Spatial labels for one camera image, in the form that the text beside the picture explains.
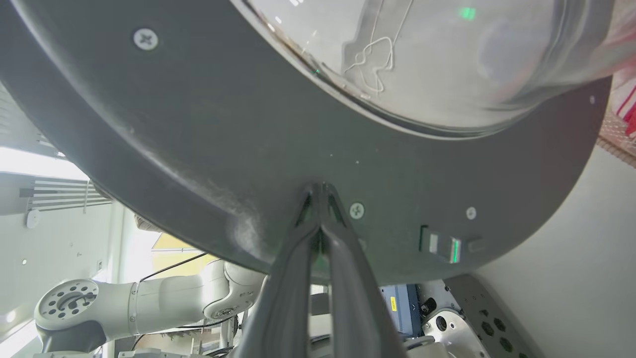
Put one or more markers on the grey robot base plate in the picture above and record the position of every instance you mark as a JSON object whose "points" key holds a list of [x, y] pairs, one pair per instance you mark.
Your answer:
{"points": [[477, 318]]}

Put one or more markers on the grey washing machine door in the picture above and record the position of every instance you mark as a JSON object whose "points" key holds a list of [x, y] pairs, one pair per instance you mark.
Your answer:
{"points": [[198, 124]]}

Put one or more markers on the blue box with yellow label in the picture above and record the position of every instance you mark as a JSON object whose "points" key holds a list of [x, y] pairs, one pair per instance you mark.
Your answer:
{"points": [[403, 309]]}

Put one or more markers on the white slatted window blind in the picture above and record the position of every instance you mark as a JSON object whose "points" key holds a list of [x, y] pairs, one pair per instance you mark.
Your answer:
{"points": [[59, 191]]}

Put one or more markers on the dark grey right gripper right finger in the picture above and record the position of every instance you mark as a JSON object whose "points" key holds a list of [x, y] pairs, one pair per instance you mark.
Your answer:
{"points": [[355, 303]]}

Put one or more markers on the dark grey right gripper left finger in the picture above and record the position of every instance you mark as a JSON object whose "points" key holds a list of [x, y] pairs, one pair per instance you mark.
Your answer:
{"points": [[288, 303]]}

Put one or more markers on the red white cloth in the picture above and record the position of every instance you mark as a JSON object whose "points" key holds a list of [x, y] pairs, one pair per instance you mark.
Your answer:
{"points": [[625, 104]]}

